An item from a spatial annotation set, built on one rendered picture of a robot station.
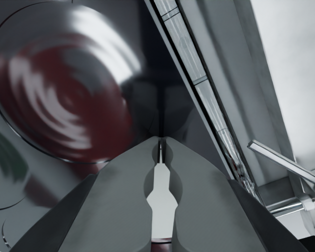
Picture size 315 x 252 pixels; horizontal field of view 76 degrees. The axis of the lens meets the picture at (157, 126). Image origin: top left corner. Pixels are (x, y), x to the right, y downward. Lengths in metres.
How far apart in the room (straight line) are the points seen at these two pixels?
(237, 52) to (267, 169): 0.15
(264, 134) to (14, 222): 0.26
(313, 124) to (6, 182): 0.24
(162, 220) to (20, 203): 0.12
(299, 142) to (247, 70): 0.08
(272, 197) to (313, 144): 0.11
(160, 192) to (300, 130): 0.12
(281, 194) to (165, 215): 0.16
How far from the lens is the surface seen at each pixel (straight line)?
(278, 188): 0.30
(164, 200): 0.18
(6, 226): 0.25
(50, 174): 0.18
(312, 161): 0.22
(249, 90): 0.23
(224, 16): 0.21
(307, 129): 0.19
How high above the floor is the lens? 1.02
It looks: 62 degrees down
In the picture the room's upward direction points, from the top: 179 degrees counter-clockwise
